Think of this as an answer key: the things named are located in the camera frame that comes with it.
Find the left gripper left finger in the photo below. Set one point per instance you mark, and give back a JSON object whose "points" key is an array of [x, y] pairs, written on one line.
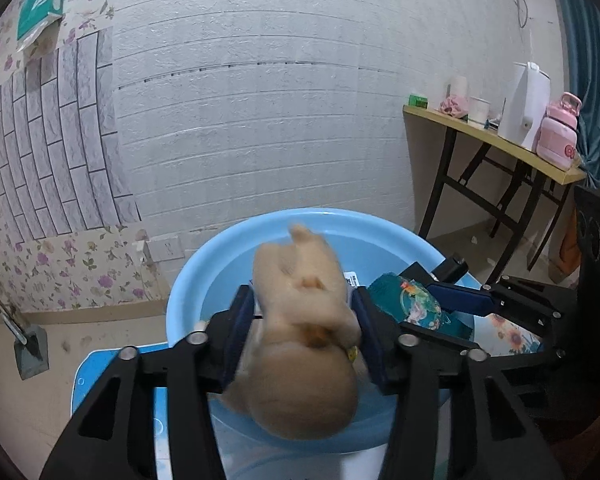
{"points": [[112, 433]]}

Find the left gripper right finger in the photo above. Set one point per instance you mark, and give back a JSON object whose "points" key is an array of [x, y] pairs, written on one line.
{"points": [[492, 435]]}

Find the pink flower ornament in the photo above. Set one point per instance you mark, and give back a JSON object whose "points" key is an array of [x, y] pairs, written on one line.
{"points": [[454, 106]]}

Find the white cup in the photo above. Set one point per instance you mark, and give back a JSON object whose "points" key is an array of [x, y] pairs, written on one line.
{"points": [[478, 111]]}

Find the light blue plastic basin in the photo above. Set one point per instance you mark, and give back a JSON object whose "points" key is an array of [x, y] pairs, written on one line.
{"points": [[366, 246]]}

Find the blue curtain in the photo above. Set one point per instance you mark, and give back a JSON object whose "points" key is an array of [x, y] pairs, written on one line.
{"points": [[581, 20]]}

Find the white electric kettle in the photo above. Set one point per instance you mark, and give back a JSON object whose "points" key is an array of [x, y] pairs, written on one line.
{"points": [[525, 105]]}

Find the small green box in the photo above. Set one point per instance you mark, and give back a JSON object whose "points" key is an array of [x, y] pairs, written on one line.
{"points": [[416, 100]]}

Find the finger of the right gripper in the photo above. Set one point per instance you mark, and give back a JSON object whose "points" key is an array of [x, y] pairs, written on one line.
{"points": [[480, 297], [434, 339]]}

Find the yellow top side table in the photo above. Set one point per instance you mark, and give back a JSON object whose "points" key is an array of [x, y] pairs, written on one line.
{"points": [[530, 179]]}

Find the teal floral pouch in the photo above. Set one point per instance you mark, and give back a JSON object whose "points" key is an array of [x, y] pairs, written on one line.
{"points": [[408, 301]]}

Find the grey dustpan with handle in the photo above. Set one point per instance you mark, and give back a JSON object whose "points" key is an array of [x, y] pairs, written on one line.
{"points": [[30, 345]]}

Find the white paper roll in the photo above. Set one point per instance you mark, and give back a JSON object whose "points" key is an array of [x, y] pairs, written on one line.
{"points": [[458, 86]]}

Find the pink water bottle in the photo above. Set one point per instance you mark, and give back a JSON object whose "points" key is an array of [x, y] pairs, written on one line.
{"points": [[556, 141]]}

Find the white wall socket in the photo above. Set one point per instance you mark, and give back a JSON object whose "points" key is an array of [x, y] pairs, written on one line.
{"points": [[160, 249]]}

